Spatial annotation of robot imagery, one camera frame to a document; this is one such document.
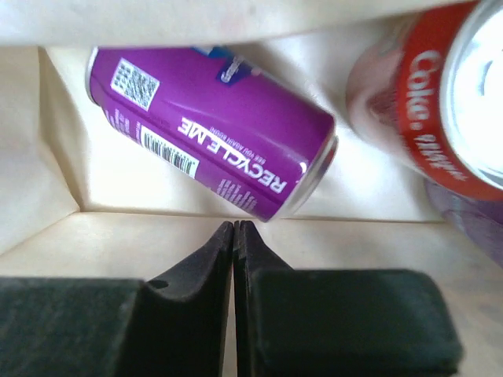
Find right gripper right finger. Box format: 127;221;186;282
233;221;462;376

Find beige canvas bag orange handles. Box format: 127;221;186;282
1;1;502;376

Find red can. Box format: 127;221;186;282
346;1;502;201

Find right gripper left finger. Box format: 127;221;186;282
1;222;234;376

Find purple can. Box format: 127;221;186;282
424;180;502;267
85;47;338;221

